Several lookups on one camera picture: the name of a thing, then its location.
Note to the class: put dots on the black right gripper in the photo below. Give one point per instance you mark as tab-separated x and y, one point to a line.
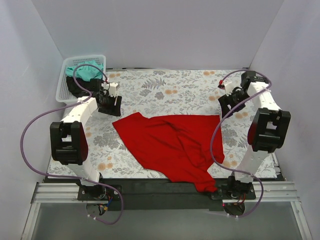
227	102

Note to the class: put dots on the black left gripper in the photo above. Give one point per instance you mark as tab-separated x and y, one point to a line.
110	109

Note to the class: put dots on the red t shirt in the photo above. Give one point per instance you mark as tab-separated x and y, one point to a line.
179	146

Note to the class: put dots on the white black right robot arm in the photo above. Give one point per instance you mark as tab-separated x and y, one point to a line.
266	133

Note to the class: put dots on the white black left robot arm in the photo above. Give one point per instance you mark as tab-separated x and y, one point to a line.
68	140

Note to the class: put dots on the black t shirt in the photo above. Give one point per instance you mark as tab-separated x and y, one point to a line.
74	89

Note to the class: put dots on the teal t shirt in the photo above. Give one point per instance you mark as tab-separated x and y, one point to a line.
86	73

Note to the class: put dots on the white plastic laundry basket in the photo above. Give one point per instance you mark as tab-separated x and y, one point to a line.
63	95

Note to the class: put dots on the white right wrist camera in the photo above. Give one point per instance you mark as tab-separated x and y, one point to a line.
228	87

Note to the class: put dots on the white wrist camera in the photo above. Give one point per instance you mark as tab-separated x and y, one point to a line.
228	87
111	88

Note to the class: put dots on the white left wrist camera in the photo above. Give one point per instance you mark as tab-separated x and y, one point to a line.
111	88

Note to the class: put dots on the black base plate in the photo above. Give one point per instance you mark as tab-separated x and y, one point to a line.
162	194

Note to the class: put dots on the aluminium front rail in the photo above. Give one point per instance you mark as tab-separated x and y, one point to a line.
270	191

